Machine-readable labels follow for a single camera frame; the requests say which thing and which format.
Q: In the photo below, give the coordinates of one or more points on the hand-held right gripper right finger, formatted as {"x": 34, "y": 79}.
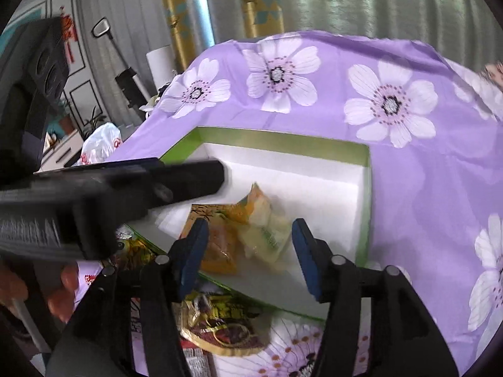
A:
{"x": 306, "y": 261}

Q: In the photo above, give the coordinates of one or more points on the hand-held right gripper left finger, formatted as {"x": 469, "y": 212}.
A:
{"x": 194, "y": 253}

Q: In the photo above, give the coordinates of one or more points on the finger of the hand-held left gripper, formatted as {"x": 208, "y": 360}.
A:
{"x": 188, "y": 182}
{"x": 118, "y": 166}

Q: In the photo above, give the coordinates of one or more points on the orange snack packet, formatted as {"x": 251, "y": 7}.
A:
{"x": 222, "y": 251}

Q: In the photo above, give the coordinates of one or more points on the clear yellow snack packet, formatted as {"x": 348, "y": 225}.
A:
{"x": 267, "y": 235}

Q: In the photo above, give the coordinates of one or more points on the green cardboard box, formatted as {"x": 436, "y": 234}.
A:
{"x": 294, "y": 180}

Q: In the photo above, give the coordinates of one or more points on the person's left hand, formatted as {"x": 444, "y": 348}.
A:
{"x": 65, "y": 286}

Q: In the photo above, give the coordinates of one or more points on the white plastic bag red print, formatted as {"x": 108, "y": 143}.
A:
{"x": 100, "y": 141}

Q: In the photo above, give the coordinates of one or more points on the green leafy houseplant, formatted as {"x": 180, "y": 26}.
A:
{"x": 93, "y": 119}

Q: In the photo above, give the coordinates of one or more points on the white low cabinet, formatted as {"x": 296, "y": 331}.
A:
{"x": 63, "y": 151}

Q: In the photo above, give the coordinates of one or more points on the potted plant terracotta pot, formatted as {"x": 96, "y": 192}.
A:
{"x": 67, "y": 119}

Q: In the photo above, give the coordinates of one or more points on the dark red yellow snack packet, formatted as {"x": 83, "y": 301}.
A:
{"x": 224, "y": 330}

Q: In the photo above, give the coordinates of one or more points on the black upright vacuum cleaner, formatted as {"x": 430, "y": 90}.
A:
{"x": 129, "y": 84}

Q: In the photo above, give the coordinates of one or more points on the white cylinder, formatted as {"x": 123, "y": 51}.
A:
{"x": 160, "y": 65}

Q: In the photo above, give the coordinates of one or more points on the black speaker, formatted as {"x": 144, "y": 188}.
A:
{"x": 49, "y": 66}

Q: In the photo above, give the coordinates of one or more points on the purple floral cloth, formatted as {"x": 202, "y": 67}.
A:
{"x": 412, "y": 188}

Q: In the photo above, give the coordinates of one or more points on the yellow patterned curtain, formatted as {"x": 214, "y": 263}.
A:
{"x": 180, "y": 15}

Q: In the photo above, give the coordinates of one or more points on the grey curtain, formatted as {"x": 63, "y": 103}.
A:
{"x": 373, "y": 0}

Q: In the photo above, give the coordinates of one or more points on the red knot wall ornament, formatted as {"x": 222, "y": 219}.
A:
{"x": 68, "y": 31}

